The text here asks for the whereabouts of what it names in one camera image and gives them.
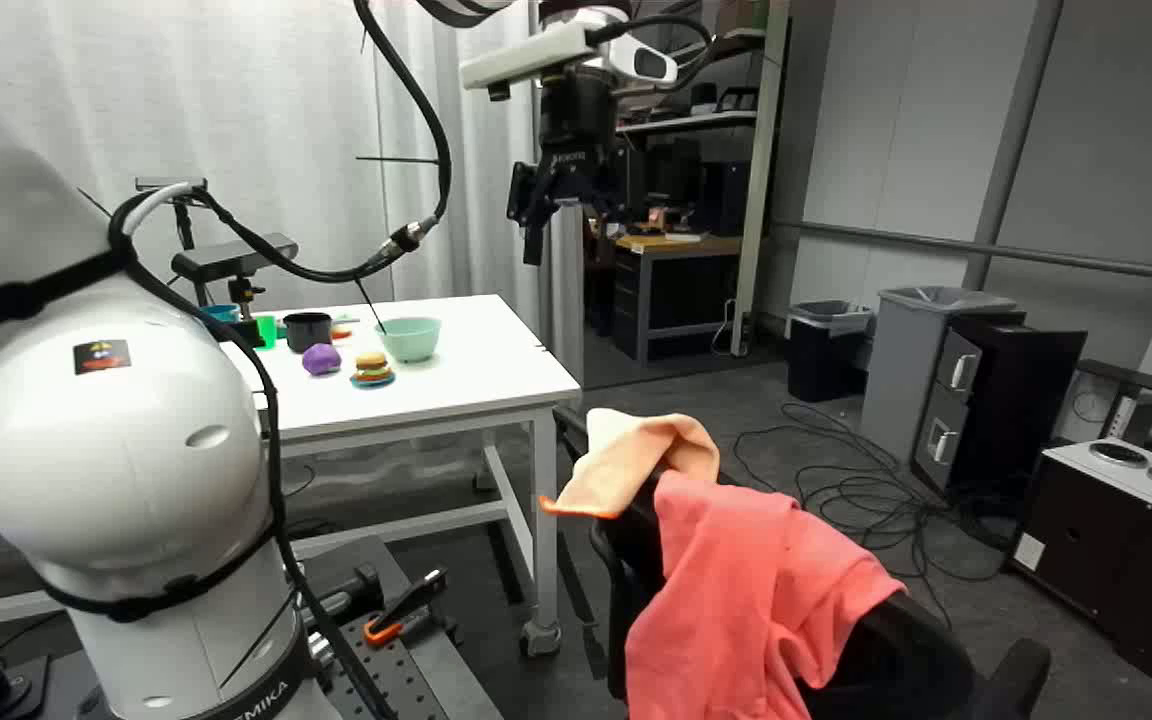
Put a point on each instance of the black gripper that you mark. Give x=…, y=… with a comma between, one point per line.
x=577, y=123

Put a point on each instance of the pale orange-edged cloth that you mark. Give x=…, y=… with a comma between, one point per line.
x=623, y=463

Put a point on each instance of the coral orange cloth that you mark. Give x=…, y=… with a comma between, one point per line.
x=739, y=602

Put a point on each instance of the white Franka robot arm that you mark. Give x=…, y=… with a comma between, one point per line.
x=110, y=454

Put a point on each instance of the wooden top desk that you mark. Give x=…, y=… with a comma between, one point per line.
x=670, y=246

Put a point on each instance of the white table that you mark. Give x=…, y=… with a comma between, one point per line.
x=469, y=361

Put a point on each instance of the metal shelf rack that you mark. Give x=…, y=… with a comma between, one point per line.
x=739, y=123

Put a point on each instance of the teal bowl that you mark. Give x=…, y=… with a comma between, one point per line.
x=410, y=339

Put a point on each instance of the toy burger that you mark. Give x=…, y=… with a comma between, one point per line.
x=374, y=371

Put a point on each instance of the dark bowl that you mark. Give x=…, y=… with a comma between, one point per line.
x=305, y=330

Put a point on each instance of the purple toy ball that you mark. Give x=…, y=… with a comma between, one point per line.
x=320, y=358

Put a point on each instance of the black waste bin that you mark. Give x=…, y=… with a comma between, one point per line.
x=826, y=350

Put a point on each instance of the white curtain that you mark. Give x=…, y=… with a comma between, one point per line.
x=268, y=123

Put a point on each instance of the green toy item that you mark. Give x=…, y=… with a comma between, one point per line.
x=267, y=330

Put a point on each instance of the gray trash bin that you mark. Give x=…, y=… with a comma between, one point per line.
x=909, y=364

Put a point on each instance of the black mesh office chair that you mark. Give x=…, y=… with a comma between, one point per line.
x=909, y=664

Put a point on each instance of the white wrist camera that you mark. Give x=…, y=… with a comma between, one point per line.
x=529, y=56

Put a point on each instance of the camera on small tripod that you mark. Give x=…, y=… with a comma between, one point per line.
x=232, y=263

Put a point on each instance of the robot mounting base plate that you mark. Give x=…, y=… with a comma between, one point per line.
x=430, y=672

